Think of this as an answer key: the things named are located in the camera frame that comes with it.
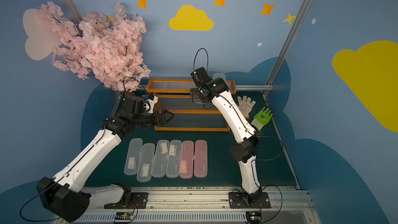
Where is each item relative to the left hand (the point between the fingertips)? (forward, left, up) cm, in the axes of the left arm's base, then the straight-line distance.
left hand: (168, 114), depth 75 cm
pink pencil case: (-13, -9, -26) cm, 30 cm away
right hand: (+11, -16, +2) cm, 20 cm away
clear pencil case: (-12, +22, -25) cm, 36 cm away
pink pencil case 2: (-12, -17, -28) cm, 34 cm away
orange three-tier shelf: (+17, 0, -5) cm, 18 cm away
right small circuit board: (-39, -43, -29) cm, 64 cm away
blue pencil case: (+26, -28, +4) cm, 39 cm away
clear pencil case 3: (-13, +6, -26) cm, 29 cm away
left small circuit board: (-40, +19, -28) cm, 52 cm away
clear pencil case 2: (-18, +14, -26) cm, 34 cm away
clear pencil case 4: (-18, -2, -26) cm, 32 cm away
